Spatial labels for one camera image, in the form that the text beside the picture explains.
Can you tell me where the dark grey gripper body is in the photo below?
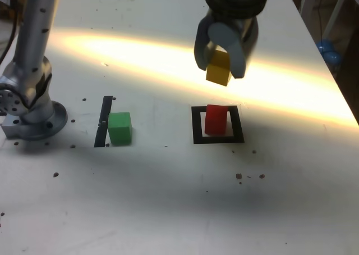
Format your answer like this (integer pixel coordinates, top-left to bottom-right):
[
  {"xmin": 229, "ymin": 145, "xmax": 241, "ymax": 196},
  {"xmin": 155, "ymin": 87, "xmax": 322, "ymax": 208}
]
[{"xmin": 207, "ymin": 12, "xmax": 259, "ymax": 42}]

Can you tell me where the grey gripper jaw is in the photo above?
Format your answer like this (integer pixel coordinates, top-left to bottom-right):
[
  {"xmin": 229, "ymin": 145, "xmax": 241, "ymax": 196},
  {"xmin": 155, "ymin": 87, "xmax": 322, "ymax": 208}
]
[
  {"xmin": 194, "ymin": 13, "xmax": 217, "ymax": 70},
  {"xmin": 209, "ymin": 23, "xmax": 258, "ymax": 79}
]

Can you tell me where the yellow cube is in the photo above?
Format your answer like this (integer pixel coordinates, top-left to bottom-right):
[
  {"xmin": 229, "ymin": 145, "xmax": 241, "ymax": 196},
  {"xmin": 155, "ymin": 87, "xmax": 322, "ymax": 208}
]
[{"xmin": 205, "ymin": 49, "xmax": 233, "ymax": 86}]

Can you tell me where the red cube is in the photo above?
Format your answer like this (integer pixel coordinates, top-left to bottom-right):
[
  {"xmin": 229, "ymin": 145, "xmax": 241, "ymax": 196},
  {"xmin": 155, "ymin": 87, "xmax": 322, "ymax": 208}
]
[{"xmin": 204, "ymin": 104, "xmax": 227, "ymax": 135}]

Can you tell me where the green cube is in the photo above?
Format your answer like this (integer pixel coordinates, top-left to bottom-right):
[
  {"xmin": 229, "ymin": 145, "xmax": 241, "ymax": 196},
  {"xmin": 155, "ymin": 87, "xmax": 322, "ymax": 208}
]
[{"xmin": 108, "ymin": 111, "xmax": 133, "ymax": 147}]

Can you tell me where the black tape square outline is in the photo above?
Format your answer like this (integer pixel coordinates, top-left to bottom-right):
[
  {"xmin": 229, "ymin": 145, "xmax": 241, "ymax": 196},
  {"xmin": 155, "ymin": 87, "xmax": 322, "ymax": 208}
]
[{"xmin": 191, "ymin": 105, "xmax": 245, "ymax": 145}]

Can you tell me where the blue round balloon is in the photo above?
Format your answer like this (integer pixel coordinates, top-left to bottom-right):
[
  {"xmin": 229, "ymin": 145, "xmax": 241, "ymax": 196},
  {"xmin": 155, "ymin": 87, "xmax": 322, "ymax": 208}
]
[
  {"xmin": 324, "ymin": 51, "xmax": 342, "ymax": 66},
  {"xmin": 316, "ymin": 39, "xmax": 335, "ymax": 54}
]

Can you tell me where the white metal stand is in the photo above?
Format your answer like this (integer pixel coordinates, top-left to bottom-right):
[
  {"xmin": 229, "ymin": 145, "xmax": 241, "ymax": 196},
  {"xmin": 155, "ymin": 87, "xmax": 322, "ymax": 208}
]
[{"xmin": 300, "ymin": 0, "xmax": 351, "ymax": 39}]

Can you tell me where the black tape strip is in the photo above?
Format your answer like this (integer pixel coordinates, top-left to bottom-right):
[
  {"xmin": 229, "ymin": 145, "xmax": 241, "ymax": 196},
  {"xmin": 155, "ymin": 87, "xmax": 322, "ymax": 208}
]
[{"xmin": 94, "ymin": 95, "xmax": 114, "ymax": 148}]

